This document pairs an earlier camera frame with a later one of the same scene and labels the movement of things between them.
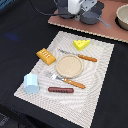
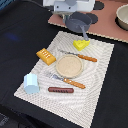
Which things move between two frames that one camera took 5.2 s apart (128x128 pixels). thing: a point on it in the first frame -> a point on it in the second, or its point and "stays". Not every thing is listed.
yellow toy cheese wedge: (81, 44) stays
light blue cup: (30, 84) stays
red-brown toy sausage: (60, 89) stays
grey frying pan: (91, 18) -> (78, 22)
